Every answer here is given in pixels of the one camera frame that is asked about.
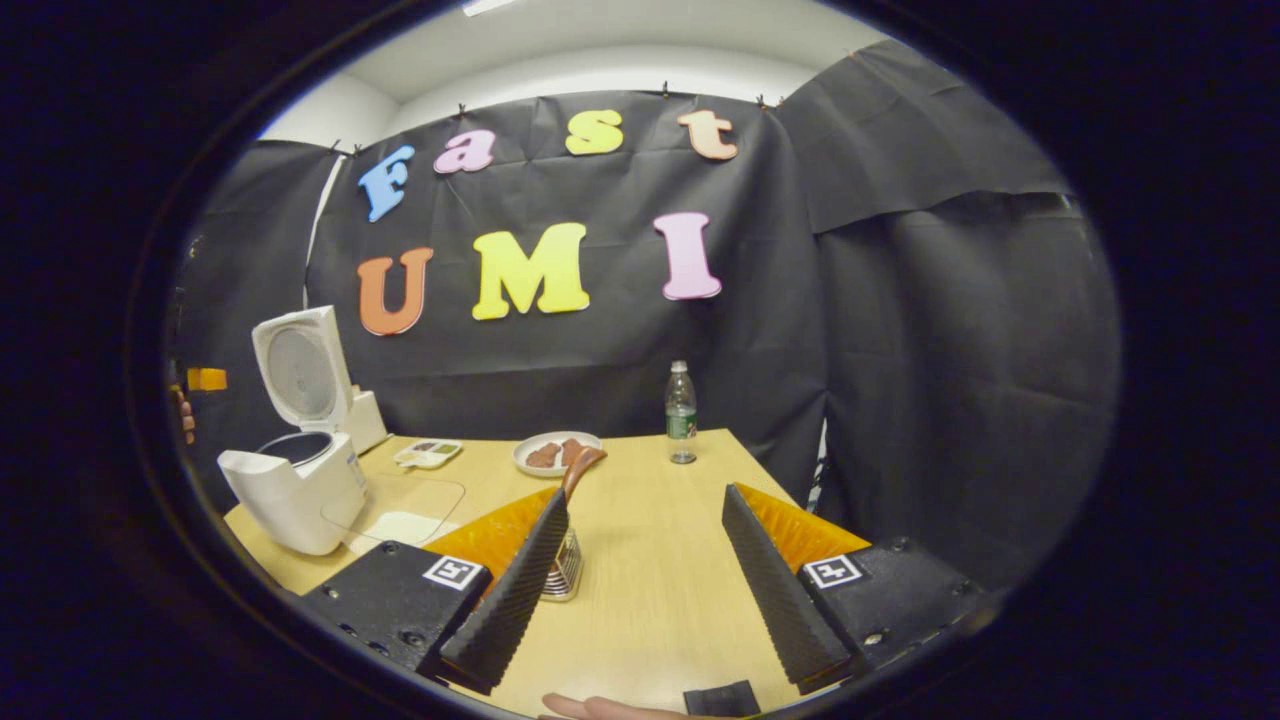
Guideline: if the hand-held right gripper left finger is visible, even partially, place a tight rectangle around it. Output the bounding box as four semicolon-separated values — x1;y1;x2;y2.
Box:
300;486;571;697

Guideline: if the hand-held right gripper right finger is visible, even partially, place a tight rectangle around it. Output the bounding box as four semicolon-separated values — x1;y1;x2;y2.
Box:
720;482;1001;698

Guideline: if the metal wire chopstick holder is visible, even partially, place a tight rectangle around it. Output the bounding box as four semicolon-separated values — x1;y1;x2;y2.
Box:
540;528;584;603

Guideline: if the white rice cooker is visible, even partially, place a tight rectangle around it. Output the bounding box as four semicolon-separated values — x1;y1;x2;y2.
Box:
217;305;369;557

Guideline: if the brown wooden spoon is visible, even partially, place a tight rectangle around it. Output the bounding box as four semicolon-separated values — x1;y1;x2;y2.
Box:
560;446;609;506

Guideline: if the clear plastic tray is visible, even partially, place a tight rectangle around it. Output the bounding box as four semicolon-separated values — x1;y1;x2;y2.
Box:
320;473;467;549

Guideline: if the white round plate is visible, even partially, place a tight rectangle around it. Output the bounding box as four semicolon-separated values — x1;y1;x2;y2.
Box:
512;431;604;478

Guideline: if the white toaster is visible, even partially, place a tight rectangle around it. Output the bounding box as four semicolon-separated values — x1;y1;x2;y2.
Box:
345;388;391;456

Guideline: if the small white divided tray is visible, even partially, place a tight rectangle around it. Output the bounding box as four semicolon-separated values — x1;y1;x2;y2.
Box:
393;438;464;471

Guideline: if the clear plastic water bottle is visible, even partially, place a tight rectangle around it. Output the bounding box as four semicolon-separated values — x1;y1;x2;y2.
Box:
665;360;699;466

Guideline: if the black backdrop cloth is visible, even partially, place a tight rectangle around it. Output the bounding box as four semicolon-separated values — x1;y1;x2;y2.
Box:
165;40;1123;601

